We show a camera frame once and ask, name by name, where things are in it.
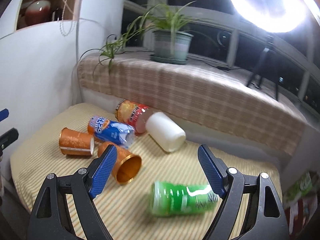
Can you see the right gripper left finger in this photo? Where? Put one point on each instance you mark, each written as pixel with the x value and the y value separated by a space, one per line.
pixel 50 217

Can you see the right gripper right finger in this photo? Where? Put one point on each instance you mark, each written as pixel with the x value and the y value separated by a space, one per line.
pixel 264 218

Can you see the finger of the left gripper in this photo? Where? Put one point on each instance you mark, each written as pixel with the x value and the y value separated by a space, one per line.
pixel 8 138
pixel 4 114

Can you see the red lemon tea cup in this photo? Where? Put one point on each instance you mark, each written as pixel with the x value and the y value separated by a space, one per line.
pixel 133 114

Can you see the orange paper cup closed end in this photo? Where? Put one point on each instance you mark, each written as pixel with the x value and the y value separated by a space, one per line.
pixel 72 142

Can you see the orange cup gold interior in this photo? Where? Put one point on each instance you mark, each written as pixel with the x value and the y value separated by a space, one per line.
pixel 127 165

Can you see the green plastic cup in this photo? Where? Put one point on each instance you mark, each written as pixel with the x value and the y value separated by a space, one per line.
pixel 167 199

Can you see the blue Arctic Ocean cup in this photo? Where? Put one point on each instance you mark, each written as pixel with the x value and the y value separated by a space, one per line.
pixel 107 130

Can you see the white plastic cup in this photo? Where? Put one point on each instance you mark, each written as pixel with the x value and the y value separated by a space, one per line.
pixel 165 132

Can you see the green snack package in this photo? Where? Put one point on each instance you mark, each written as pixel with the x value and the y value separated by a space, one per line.
pixel 298 189

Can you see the plaid beige blanket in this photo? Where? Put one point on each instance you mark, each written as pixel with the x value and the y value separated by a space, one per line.
pixel 198 94

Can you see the black light tripod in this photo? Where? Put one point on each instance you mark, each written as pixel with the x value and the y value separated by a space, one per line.
pixel 268 61

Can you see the potted spider plant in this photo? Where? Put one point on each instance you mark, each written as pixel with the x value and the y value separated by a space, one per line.
pixel 171 37

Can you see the ring light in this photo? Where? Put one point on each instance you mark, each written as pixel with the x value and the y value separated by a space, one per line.
pixel 273 16

